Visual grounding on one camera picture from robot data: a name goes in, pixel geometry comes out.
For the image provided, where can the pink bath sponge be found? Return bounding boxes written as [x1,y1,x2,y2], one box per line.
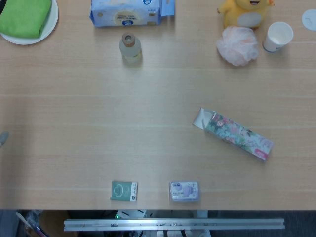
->
[216,25,259,67]

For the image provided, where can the frosted bottle with wooden cap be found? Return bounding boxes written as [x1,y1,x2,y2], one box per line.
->
[118,32,143,66]

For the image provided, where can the white paper cup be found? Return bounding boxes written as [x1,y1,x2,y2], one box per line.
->
[262,21,294,54]

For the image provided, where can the aluminium rail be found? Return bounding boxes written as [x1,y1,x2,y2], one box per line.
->
[64,217,286,232]

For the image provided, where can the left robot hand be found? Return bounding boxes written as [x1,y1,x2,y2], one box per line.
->
[0,131,9,148]

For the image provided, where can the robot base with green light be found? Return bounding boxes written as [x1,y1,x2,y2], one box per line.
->
[114,209,146,219]

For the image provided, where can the yellow plush toy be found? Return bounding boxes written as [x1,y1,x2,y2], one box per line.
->
[217,0,276,30]

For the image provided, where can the floral long box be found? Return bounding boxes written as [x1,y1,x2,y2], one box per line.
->
[192,107,275,162]

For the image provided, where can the green folded towel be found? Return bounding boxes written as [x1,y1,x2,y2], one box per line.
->
[0,0,53,39]

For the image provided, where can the white plate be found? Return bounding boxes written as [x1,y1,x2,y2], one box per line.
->
[0,0,60,45]

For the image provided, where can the blue tissue pack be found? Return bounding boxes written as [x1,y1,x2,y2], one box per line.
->
[89,0,177,28]

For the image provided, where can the green small packet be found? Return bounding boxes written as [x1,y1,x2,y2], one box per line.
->
[110,180,139,202]

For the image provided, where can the purple plastic floss box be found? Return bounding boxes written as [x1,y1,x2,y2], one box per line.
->
[168,180,203,204]

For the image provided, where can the white round lid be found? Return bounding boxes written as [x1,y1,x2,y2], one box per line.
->
[301,8,316,31]

